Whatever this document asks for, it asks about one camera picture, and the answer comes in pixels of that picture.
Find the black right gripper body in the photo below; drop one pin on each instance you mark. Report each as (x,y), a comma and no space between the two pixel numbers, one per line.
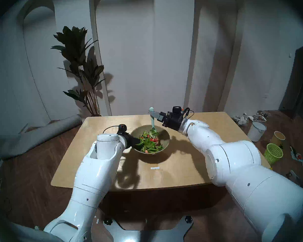
(174,121)

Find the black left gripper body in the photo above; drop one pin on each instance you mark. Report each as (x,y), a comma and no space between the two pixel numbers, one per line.
(129,140)

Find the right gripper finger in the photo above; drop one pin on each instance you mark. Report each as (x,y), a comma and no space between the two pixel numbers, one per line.
(157,114)
(160,118)

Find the teal plastic fork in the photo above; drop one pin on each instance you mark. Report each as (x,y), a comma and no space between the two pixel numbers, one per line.
(151,109)

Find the mixed green vegetable salad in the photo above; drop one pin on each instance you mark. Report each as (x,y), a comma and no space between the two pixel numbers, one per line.
(149,143)

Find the beige salad bowl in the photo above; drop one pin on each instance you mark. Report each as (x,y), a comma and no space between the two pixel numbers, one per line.
(142,128)

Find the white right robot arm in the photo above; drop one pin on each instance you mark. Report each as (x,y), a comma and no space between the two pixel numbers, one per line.
(242,163)

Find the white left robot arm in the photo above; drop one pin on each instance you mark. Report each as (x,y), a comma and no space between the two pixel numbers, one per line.
(96,173)

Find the pile of white litter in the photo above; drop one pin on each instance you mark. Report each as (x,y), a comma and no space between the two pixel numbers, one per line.
(242,120)

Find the white plastic bucket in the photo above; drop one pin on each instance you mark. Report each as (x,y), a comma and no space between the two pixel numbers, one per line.
(255,133)

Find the black base knob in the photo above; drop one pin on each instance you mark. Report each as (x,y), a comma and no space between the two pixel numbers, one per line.
(188,219)
(107,221)

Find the rolled grey floor mat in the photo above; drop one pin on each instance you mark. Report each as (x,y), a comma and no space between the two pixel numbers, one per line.
(35,137)

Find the green mesh basket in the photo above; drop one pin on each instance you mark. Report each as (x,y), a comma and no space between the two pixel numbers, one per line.
(271,155)

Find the beige paper cup bin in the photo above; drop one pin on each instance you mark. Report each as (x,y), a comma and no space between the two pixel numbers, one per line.
(276,140)

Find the tall dark green potted plant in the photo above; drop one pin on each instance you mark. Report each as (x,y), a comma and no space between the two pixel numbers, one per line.
(75,42)

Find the small white tray with scraps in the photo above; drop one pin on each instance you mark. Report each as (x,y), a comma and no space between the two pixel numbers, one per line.
(296,154)

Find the dark wooden door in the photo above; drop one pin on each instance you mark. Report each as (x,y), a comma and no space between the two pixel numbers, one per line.
(300,75)

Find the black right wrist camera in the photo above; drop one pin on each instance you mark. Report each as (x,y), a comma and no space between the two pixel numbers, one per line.
(176,110)

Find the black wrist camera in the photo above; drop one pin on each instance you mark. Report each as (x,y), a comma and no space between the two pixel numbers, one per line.
(122,128)
(176,110)

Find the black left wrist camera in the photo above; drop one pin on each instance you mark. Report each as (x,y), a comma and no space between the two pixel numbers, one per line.
(122,128)

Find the grey metal robot base plate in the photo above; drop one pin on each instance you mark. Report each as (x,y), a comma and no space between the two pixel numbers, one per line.
(146,235)

